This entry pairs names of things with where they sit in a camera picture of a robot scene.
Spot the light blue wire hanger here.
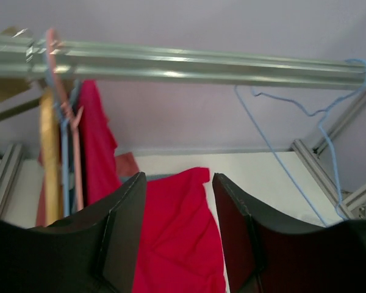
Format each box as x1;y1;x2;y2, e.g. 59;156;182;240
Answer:
234;59;366;227

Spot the red t shirt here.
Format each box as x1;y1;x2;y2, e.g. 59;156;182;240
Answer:
78;80;226;292

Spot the grey t shirt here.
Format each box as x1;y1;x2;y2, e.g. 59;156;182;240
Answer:
119;174;173;183

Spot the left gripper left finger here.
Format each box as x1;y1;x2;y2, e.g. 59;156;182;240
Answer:
0;172;146;292

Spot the aluminium hanging rail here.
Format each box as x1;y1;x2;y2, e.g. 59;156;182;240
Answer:
0;34;366;92

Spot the pink hanger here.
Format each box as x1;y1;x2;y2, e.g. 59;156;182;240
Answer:
45;28;84;217

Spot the tan wooden clip hanger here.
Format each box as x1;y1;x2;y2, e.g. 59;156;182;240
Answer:
0;26;35;103

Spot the dusty pink garment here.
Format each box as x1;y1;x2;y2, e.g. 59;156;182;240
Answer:
35;152;140;226

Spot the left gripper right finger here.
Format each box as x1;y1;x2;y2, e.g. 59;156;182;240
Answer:
212;173;366;292

